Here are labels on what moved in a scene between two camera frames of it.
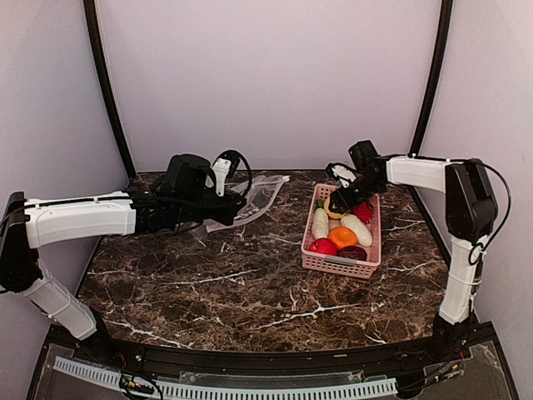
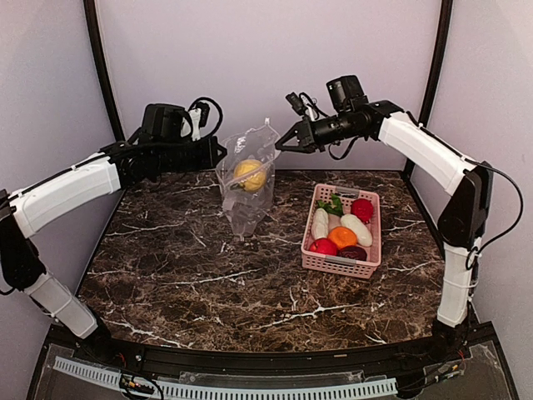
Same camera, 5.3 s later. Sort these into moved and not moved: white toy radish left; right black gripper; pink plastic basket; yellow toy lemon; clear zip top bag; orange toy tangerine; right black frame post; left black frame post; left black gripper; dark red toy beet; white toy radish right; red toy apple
Moved: yellow toy lemon; clear zip top bag; left black gripper; right black gripper
Not moved: white toy radish right; red toy apple; dark red toy beet; pink plastic basket; white toy radish left; left black frame post; orange toy tangerine; right black frame post
